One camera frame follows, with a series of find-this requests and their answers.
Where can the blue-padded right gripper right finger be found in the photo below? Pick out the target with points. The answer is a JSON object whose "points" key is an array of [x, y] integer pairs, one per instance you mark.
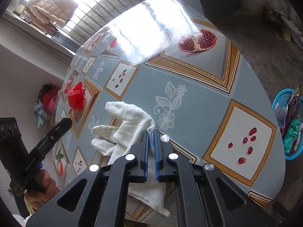
{"points": [[204, 195]]}

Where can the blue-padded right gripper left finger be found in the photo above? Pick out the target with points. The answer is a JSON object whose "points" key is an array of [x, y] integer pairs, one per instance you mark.
{"points": [[98, 196]]}

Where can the white cloth rag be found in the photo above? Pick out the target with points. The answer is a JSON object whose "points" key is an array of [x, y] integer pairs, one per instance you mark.
{"points": [[117, 141]]}

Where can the purple snack packet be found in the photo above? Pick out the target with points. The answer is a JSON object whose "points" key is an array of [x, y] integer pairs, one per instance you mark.
{"points": [[291, 107]]}

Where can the teal plastic bag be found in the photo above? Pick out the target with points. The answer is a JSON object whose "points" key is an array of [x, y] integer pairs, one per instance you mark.
{"points": [[291, 134]]}

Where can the blue plastic trash basket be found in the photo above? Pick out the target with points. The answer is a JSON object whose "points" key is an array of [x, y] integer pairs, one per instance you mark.
{"points": [[277, 106]]}

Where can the left hand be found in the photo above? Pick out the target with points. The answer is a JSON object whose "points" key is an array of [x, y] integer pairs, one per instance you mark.
{"points": [[37, 199]]}

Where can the red plastic bag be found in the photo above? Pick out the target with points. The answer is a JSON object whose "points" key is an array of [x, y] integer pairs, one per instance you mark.
{"points": [[76, 96]]}

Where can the fruit-pattern tablecloth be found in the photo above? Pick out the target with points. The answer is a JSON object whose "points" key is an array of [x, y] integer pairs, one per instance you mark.
{"points": [[168, 59]]}

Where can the beige padded jacket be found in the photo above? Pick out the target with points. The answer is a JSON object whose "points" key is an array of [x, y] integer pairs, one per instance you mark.
{"points": [[57, 11]]}

